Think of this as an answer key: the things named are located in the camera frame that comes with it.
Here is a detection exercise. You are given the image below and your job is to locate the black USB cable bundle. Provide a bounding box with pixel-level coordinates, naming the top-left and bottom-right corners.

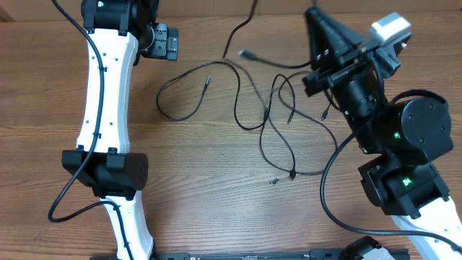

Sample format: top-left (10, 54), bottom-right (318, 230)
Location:
top-left (155, 60), bottom-right (339, 181)

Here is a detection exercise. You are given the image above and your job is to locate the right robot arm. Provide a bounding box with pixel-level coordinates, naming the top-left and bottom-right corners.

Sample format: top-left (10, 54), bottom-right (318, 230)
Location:
top-left (303, 6), bottom-right (461, 259)

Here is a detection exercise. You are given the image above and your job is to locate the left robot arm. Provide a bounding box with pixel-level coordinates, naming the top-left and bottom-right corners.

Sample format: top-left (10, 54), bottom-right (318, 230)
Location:
top-left (61, 0), bottom-right (178, 259)

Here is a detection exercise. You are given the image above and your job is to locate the small black debris piece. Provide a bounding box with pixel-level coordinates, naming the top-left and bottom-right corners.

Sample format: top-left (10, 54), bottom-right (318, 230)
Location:
top-left (269, 178), bottom-right (280, 185)

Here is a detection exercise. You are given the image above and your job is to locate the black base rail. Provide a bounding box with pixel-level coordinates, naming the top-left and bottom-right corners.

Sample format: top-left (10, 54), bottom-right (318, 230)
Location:
top-left (90, 236), bottom-right (411, 260)

